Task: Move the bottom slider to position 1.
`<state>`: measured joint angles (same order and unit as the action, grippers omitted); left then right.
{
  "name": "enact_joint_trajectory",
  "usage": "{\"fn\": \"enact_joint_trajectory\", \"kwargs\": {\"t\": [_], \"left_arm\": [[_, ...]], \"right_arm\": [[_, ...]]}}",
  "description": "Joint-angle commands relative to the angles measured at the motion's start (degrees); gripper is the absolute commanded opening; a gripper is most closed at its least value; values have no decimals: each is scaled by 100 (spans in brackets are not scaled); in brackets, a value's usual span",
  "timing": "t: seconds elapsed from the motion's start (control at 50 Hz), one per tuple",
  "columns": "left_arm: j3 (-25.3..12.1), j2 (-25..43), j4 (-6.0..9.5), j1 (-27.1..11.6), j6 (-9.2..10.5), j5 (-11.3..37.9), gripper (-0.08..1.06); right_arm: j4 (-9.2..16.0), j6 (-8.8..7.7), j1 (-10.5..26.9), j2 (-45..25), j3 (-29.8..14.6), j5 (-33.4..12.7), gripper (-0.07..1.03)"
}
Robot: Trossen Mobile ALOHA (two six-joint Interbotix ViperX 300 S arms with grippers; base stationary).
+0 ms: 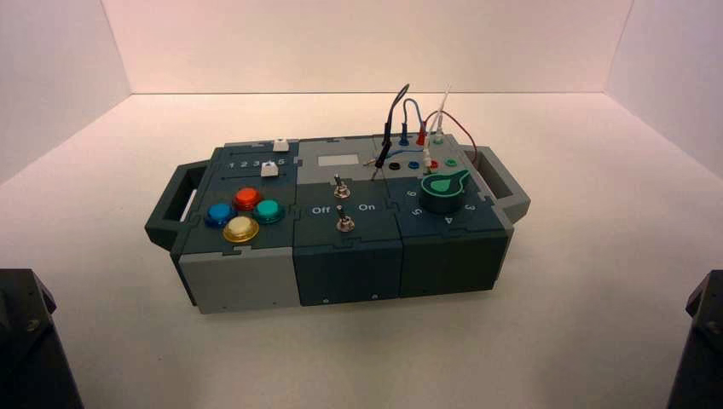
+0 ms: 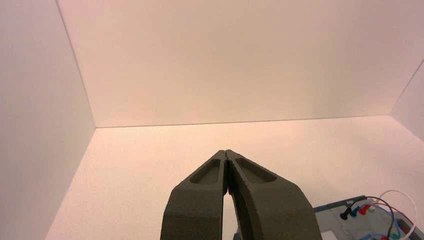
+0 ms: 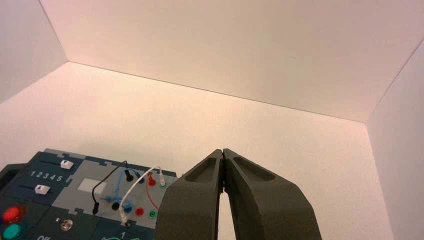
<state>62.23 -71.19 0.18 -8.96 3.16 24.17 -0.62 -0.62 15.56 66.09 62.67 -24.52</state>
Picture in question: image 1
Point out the white slider knob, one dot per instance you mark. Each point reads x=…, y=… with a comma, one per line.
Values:
x=281, y=145
x=270, y=169

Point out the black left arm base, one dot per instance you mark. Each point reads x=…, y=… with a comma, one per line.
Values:
x=28, y=350

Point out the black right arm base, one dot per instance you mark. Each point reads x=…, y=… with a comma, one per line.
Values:
x=700, y=350

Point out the small grey display window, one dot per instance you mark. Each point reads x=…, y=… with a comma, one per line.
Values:
x=338, y=160

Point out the grey and teal modular box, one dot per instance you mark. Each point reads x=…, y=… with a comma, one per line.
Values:
x=339, y=265

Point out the green pointer rotary knob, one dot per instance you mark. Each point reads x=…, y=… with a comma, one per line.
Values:
x=444, y=193

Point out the green round push button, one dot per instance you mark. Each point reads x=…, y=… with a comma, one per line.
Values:
x=268, y=211

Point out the green banana socket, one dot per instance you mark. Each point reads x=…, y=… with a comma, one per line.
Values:
x=450, y=162

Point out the red round push button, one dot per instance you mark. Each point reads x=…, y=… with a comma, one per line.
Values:
x=247, y=197

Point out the yellow round push button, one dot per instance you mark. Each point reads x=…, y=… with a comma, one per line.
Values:
x=241, y=230

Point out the blue round push button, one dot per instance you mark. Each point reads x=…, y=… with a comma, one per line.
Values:
x=219, y=214

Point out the metal toggle switch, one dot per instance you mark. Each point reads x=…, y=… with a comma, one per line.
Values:
x=344, y=222
x=340, y=188

